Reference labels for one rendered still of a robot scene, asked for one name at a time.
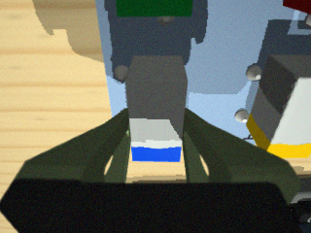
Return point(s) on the grey block with green end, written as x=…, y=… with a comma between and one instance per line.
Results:
x=154, y=8

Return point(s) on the grey rectangular block with yellow end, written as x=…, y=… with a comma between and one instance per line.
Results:
x=280, y=119

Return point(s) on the grey block with blue end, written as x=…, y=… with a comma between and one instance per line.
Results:
x=156, y=92

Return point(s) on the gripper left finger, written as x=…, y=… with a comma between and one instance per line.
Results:
x=86, y=156

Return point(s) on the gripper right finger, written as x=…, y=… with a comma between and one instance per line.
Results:
x=230, y=159

